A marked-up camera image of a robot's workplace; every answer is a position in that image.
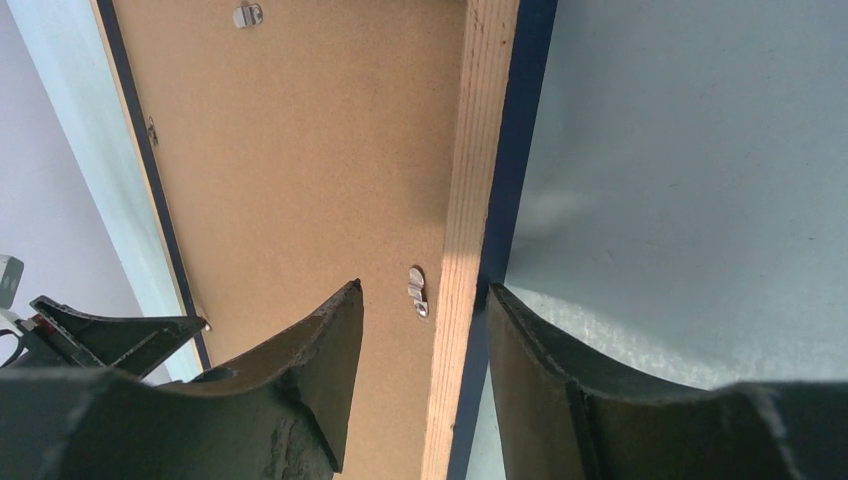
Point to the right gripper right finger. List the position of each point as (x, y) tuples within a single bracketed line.
[(566, 411)]

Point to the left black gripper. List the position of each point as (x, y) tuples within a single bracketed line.
[(58, 336)]

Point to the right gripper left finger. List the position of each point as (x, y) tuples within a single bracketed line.
[(278, 411)]

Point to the brown backing board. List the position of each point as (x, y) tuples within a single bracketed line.
[(298, 166)]

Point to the wooden picture frame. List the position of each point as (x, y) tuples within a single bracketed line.
[(470, 232)]

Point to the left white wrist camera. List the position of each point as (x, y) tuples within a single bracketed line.
[(12, 270)]

